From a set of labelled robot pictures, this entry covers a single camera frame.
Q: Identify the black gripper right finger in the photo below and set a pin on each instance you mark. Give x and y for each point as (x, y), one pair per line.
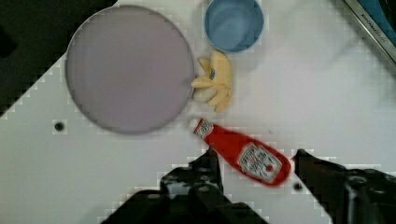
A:
(349, 196)

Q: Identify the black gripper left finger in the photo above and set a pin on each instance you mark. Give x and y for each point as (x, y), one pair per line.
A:
(187, 195)

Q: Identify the red ketchup bottle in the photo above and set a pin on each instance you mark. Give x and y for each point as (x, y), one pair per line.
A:
(247, 155)

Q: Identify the yellow toy banana bunch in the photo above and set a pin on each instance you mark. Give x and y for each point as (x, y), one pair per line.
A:
(215, 87)

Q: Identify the grey round plate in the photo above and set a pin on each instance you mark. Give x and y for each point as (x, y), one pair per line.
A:
(129, 69)

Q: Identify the blue bowl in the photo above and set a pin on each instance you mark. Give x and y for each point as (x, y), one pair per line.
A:
(233, 26)

